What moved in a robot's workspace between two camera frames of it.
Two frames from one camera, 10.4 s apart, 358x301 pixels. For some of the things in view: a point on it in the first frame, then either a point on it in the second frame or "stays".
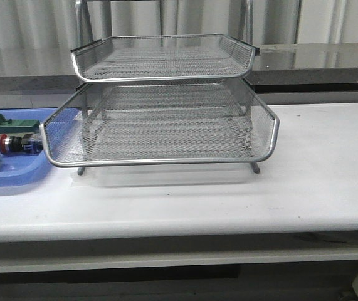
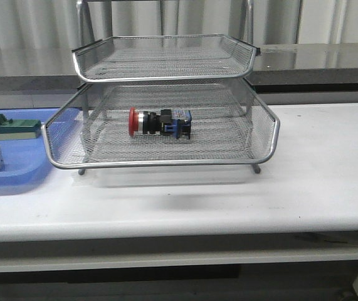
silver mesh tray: (162, 122) stays
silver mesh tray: (135, 58) stays
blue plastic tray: (16, 169) stays
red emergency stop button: (31, 143) → (167, 121)
